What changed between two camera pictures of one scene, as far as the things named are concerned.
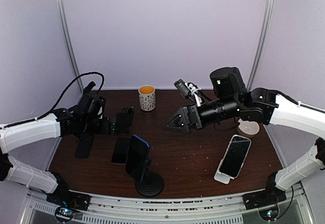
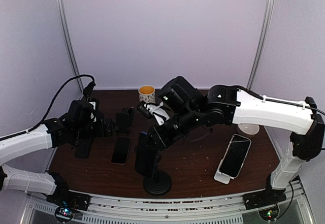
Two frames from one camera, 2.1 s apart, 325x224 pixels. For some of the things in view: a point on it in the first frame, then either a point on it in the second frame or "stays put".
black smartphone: x=84 y=145 stays put
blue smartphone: x=138 y=154 -> x=145 y=159
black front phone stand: x=152 y=183 -> x=160 y=183
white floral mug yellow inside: x=147 y=97 stays put
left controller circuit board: x=64 y=214 stays put
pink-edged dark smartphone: x=121 y=150 stays put
